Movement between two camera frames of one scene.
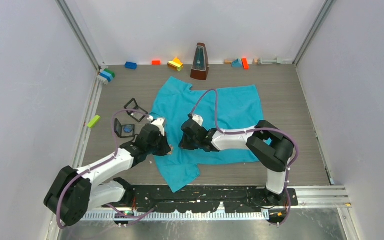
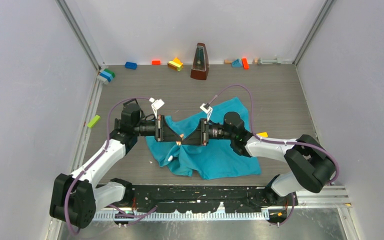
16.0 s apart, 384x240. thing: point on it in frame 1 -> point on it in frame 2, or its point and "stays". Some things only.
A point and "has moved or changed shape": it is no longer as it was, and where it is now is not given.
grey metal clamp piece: x=278 y=61 stays
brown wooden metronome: x=200 y=66 stays
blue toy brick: x=131 y=65 stays
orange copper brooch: x=171 y=147 has moved or changed shape
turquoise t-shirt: x=220 y=109 has moved or changed shape
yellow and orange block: x=175 y=63 stays
